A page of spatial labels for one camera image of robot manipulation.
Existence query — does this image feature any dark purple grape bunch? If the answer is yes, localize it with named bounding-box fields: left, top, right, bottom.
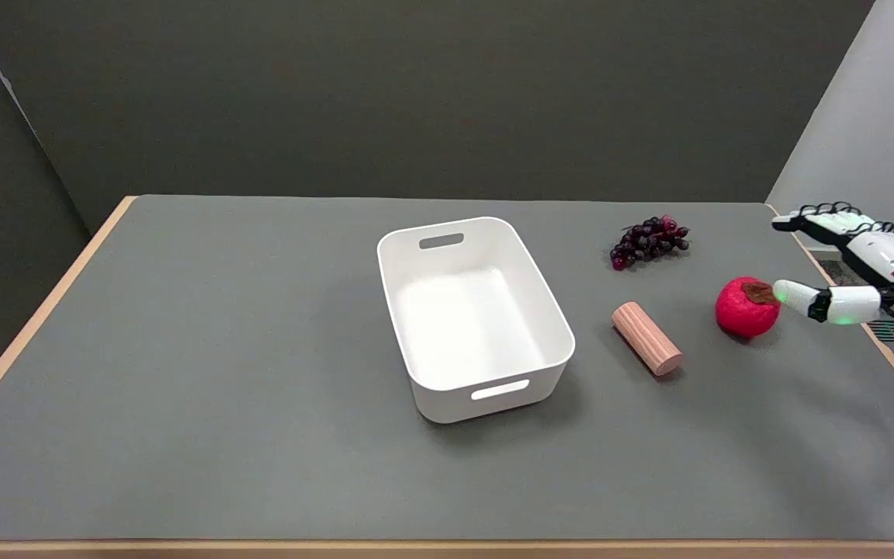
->
left=610, top=216, right=691, bottom=271

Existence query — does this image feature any pink wooden cylinder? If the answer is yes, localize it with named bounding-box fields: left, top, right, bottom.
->
left=612, top=301, right=684, bottom=377

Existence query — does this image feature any red tomato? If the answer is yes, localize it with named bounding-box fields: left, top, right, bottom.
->
left=716, top=276, right=781, bottom=339

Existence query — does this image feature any white plastic bin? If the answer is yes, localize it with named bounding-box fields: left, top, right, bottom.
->
left=376, top=217, right=577, bottom=425

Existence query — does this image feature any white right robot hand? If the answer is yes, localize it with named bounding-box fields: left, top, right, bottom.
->
left=771, top=203, right=894, bottom=329

